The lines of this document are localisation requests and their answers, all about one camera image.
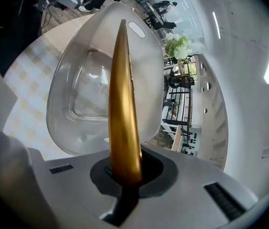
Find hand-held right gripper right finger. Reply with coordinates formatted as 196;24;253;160
127;148;260;229

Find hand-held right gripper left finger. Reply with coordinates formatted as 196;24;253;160
0;130;128;229

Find clear plastic tray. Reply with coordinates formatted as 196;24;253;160
45;2;166;156

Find person's black printed clothing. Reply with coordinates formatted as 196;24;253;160
0;0;43;77

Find black metal rack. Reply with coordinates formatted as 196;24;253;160
162;76;195;128

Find pale checked tablecloth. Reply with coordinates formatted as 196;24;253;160
2;13;97;161

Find white flower bouquet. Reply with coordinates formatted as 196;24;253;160
164;31;193;60

